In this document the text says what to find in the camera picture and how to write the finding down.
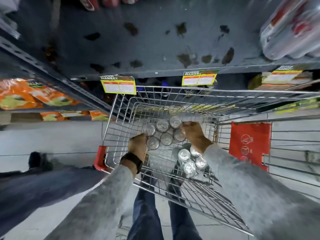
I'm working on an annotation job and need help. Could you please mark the person's right hand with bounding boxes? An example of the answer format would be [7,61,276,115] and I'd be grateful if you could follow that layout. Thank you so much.
[180,121,213,154]

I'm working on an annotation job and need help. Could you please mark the person's left hand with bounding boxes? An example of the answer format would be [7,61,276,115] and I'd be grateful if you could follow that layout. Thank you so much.
[127,133,149,163]

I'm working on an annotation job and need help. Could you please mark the pack of silver cans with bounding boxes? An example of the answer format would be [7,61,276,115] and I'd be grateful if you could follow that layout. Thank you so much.
[143,116,187,150]
[172,145,209,178]

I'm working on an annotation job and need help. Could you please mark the person's left forearm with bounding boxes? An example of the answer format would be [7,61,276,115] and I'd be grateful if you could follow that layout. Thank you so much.
[44,153,144,240]

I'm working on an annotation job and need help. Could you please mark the person's right forearm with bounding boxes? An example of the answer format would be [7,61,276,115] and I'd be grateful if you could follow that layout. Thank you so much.
[201,143,320,240]

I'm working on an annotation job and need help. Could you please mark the black wristwatch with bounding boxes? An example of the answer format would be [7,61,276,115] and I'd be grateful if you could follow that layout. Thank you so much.
[120,152,144,174]

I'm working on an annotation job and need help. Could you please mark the person's dark shoe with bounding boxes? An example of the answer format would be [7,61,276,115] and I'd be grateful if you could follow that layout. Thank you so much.
[167,172,186,195]
[139,171,158,189]

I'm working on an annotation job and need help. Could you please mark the red cart corner bumper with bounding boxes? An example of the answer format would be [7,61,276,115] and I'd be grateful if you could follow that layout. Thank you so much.
[93,145,109,172]

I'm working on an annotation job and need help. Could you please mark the yellow shelf price tag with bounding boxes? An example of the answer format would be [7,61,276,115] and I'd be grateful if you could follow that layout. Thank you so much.
[182,69,221,87]
[262,65,303,84]
[100,75,137,95]

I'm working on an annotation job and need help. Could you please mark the red cart seat flap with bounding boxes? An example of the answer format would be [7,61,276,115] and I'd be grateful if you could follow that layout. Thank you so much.
[228,121,272,172]

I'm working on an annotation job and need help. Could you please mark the orange snack packets with tag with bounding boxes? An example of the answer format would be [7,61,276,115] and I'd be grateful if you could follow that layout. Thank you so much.
[40,110,112,122]

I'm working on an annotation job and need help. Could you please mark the person's blue jeans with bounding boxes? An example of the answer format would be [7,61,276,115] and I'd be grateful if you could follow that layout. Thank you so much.
[127,172,203,240]

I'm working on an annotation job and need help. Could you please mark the grey metal shelving unit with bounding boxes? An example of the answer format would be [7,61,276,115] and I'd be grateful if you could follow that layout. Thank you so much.
[0,0,320,123]

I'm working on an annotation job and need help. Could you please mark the brown and green food package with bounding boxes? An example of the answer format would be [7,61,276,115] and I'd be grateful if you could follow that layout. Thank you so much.
[247,72,320,91]

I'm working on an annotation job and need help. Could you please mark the row of orange snack packets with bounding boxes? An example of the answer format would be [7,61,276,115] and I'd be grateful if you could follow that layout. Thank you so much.
[0,78,81,111]

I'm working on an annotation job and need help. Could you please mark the red packs on shelf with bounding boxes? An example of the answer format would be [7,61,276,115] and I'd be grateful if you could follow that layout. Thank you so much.
[77,0,139,11]

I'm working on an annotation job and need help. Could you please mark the plastic-wrapped pack of red bottles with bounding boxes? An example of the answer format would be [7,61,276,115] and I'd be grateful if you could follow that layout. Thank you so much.
[259,0,320,61]

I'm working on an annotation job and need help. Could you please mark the silver wire shopping cart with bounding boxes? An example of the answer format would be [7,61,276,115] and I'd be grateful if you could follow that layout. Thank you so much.
[94,85,320,237]

